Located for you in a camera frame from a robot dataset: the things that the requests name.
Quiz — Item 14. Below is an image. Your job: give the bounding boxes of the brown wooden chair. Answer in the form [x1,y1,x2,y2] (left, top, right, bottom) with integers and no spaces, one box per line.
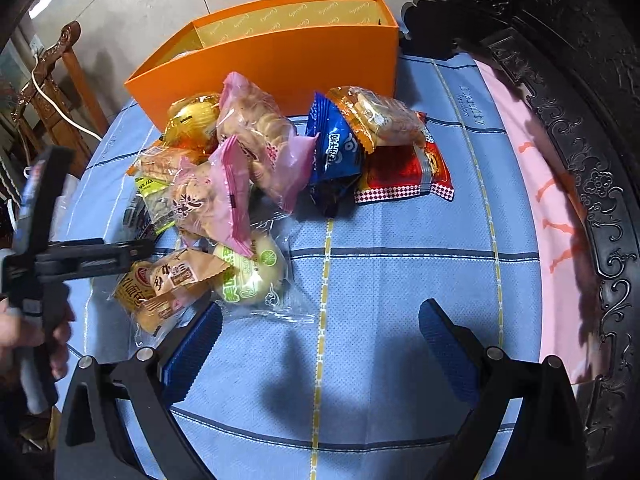
[11,21,108,178]

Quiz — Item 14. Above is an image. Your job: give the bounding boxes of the person's left hand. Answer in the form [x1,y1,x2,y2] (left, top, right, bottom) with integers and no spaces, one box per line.
[1,298,75,379]

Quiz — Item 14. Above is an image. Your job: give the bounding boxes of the orange brown cake packet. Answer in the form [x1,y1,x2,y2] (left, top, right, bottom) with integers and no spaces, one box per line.
[149,248,230,296]

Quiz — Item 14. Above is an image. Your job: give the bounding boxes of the red checkered snack packet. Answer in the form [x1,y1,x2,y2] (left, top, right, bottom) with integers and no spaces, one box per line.
[354,112,454,205]

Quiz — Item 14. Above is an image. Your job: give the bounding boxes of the orange clear wafer packet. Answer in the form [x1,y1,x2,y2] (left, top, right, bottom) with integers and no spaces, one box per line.
[126,141,207,183]

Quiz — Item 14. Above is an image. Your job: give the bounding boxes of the blue oreo packet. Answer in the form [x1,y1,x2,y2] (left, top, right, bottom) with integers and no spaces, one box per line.
[305,92,363,218]

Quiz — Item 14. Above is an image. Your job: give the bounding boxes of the green round pastry packet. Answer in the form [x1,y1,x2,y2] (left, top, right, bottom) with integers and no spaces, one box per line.
[213,230,286,309]

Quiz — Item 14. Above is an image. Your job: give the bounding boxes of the pink patterned cloth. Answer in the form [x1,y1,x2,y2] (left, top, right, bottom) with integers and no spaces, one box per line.
[476,60,608,385]

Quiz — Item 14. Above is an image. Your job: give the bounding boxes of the pink biscuit packet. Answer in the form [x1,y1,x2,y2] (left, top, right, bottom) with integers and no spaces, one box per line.
[216,72,316,214]
[169,136,253,257]

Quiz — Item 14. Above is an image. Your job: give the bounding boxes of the golden bun packet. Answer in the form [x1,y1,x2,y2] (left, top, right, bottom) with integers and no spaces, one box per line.
[162,92,220,154]

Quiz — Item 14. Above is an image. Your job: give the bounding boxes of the small red biscuit packet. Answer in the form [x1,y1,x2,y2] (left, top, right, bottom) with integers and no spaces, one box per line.
[113,261,156,313]

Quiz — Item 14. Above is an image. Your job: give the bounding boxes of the orange cardboard box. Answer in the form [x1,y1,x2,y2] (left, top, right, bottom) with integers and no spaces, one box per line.
[125,0,399,129]

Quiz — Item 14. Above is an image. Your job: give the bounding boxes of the orange cracker packet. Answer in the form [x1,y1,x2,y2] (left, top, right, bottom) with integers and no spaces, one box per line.
[326,86,426,154]

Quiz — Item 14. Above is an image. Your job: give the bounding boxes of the blue checked tablecloth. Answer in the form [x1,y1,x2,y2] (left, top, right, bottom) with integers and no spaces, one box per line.
[49,52,544,480]

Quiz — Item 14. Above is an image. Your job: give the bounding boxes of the yellow-green snack packet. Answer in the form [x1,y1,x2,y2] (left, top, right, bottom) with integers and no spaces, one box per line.
[134,176,175,234]

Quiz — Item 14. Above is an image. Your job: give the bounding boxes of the white cable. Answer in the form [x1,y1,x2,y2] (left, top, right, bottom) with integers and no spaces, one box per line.
[30,66,104,142]

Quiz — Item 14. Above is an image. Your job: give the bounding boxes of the dark carved wooden furniture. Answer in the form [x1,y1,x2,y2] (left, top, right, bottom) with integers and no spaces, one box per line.
[400,0,639,479]

